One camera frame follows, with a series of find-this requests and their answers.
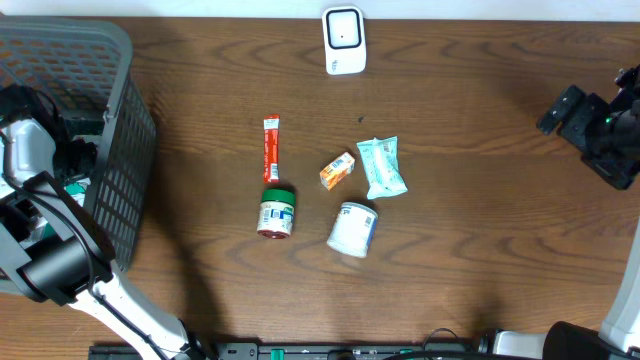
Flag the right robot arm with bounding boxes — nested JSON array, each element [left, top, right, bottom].
[[475, 66, 639, 359]]

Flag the white barcode scanner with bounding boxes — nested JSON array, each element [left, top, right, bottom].
[[321, 6, 367, 76]]

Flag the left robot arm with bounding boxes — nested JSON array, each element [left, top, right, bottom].
[[1, 84, 216, 359]]

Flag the grey plastic shopping basket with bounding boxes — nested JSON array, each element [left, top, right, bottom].
[[1, 16, 157, 271]]

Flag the orange Kleenex tissue pack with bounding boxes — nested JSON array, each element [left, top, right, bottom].
[[319, 152, 355, 190]]

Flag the green lid jar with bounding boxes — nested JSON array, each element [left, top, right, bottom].
[[257, 188, 296, 239]]

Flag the green 3M gloves package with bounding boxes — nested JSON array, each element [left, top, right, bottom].
[[39, 178, 91, 239]]

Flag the white cotton swab tub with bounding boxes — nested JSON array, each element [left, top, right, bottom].
[[327, 202, 378, 258]]

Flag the mint green wipes pack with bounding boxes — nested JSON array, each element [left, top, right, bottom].
[[357, 136, 408, 200]]

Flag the red box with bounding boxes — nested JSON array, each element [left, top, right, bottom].
[[263, 114, 280, 184]]

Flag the black mounting rail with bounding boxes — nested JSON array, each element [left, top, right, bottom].
[[88, 341, 486, 360]]

